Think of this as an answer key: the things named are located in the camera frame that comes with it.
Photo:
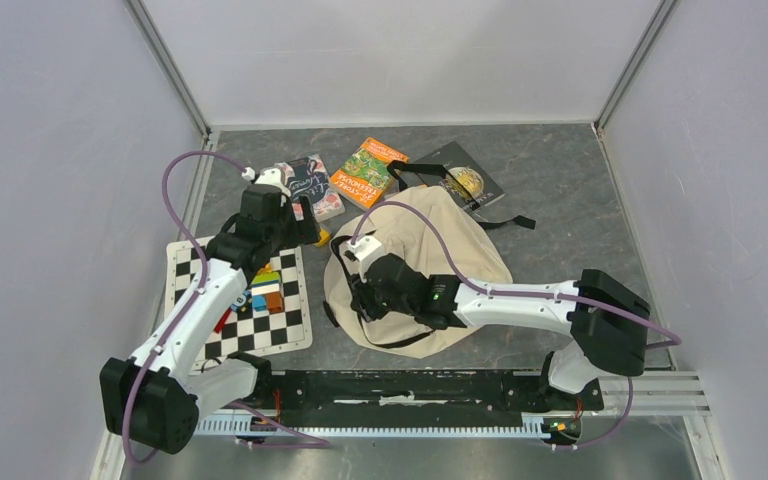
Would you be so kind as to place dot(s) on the colourful block stack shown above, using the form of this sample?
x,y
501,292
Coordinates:
x,y
266,291

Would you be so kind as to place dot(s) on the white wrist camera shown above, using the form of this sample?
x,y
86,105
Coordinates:
x,y
272,176
364,251

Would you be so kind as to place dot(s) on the black book gold emblem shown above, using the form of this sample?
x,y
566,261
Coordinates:
x,y
465,179

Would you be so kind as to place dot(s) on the red calculator toy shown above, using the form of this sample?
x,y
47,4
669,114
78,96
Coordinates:
x,y
229,314

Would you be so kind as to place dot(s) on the checkered chess mat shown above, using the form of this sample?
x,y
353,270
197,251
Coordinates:
x,y
256,333

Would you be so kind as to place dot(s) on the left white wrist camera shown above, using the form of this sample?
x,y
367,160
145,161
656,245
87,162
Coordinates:
x,y
272,176

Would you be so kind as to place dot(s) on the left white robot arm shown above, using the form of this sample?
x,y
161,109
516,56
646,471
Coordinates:
x,y
151,397

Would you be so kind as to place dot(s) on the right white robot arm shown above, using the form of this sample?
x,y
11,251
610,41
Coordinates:
x,y
593,311

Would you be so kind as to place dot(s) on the cream canvas backpack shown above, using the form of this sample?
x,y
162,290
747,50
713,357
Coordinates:
x,y
405,235

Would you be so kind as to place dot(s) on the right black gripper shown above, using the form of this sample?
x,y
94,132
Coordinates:
x,y
361,302

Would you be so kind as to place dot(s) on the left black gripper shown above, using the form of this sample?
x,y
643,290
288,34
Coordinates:
x,y
302,232

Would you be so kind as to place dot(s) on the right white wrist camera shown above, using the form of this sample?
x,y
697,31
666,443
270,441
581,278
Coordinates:
x,y
364,251

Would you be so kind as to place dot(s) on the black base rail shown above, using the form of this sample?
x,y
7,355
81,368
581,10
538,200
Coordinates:
x,y
420,403

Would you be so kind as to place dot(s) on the orange treehouse book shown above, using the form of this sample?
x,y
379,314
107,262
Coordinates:
x,y
363,178

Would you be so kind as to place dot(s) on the yellow cube block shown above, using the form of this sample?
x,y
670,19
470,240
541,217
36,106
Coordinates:
x,y
323,237

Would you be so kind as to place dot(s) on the blue robot figure toy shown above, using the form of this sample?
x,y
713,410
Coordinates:
x,y
242,302

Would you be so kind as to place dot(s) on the floral navy book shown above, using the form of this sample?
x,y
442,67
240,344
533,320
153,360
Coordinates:
x,y
308,177

